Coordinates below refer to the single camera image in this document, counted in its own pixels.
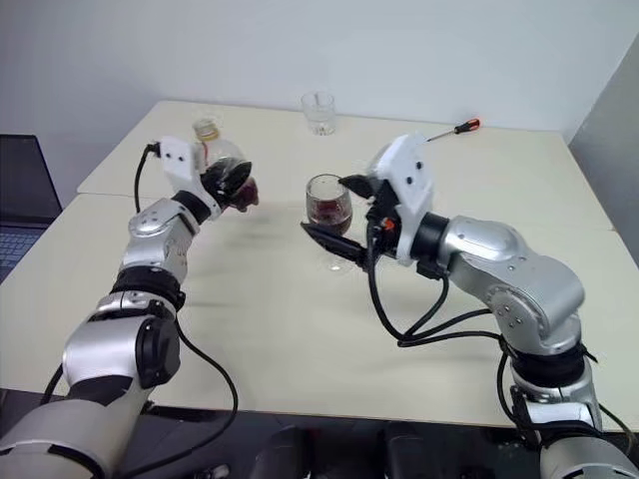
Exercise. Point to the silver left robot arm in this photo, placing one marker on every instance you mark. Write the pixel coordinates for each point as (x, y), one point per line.
(150, 234)

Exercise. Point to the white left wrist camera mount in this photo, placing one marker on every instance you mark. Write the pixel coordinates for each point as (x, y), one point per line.
(180, 159)

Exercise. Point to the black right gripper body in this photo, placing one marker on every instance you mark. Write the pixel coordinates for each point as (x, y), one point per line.
(384, 209)

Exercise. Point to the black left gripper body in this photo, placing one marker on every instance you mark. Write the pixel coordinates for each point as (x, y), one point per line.
(212, 184)

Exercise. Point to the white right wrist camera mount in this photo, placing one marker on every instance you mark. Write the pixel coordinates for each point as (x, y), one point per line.
(409, 169)

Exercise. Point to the clear glass tumbler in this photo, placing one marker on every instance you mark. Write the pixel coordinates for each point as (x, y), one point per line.
(319, 117)

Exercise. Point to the clear glass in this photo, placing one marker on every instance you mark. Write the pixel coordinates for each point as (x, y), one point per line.
(327, 199)

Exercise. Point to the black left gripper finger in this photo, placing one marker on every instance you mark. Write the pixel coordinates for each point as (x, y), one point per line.
(234, 172)

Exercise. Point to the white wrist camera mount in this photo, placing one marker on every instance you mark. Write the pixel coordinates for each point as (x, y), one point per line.
(409, 169)
(180, 159)

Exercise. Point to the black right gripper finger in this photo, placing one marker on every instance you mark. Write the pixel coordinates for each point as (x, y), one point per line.
(334, 243)
(359, 184)

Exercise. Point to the dark rounded shape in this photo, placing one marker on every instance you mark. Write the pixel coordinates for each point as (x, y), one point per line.
(289, 454)

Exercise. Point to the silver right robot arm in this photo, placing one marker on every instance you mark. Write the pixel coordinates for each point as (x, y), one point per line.
(499, 259)

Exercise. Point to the dark grey laptop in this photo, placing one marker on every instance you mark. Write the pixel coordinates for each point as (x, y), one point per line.
(25, 179)

